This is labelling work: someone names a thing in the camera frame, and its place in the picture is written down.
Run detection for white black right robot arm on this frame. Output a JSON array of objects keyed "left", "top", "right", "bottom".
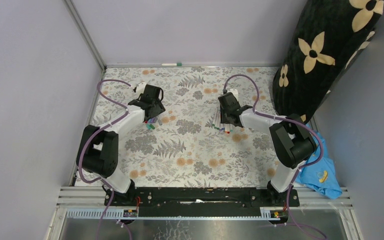
[{"left": 218, "top": 91, "right": 317, "bottom": 206}]

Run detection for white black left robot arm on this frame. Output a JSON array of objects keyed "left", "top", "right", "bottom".
[{"left": 76, "top": 82, "right": 166, "bottom": 206}]

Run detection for white marker on ledge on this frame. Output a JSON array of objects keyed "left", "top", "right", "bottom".
[{"left": 161, "top": 62, "right": 183, "bottom": 67}]

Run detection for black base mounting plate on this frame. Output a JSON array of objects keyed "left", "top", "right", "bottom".
[{"left": 104, "top": 187, "right": 300, "bottom": 218}]

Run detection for black floral cushion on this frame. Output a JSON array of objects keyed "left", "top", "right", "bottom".
[{"left": 271, "top": 0, "right": 384, "bottom": 123}]

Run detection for grey slotted cable duct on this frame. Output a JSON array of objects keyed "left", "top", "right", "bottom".
[{"left": 66, "top": 207, "right": 280, "bottom": 223}]

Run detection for aluminium frame rails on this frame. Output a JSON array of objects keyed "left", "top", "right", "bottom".
[{"left": 57, "top": 186, "right": 353, "bottom": 209}]

